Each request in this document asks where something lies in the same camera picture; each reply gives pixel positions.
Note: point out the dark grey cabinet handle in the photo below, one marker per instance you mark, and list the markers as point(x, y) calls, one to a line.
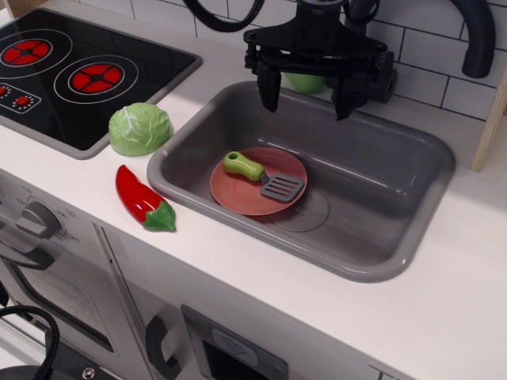
point(155, 332)

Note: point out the black toy stovetop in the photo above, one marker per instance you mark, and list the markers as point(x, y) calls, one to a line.
point(62, 78)

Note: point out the green toy cabbage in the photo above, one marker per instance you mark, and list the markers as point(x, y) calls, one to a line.
point(139, 129)

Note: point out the pink toy plate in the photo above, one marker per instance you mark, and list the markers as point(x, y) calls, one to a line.
point(241, 195)

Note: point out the grey oven knob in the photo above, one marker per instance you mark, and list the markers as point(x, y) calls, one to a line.
point(38, 220)

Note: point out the wooden side panel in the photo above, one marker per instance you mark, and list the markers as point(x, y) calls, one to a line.
point(497, 111)

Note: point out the toy oven door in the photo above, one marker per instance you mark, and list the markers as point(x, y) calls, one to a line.
point(48, 278)

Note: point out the red toy chili pepper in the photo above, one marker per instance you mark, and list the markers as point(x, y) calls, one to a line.
point(147, 207)

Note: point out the grey toy sink basin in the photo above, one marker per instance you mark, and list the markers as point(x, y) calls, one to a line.
point(371, 191)

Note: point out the dark grey toy faucet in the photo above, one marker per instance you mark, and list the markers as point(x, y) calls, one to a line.
point(477, 17)

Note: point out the green handled grey toy spatula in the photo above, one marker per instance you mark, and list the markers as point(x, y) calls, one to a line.
point(279, 186)

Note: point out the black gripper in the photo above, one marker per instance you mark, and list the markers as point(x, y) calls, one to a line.
point(316, 42)

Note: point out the grey oven door handle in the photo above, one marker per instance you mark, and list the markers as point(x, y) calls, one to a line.
point(22, 250)

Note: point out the green toy fruit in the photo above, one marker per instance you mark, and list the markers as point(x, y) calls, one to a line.
point(305, 83)

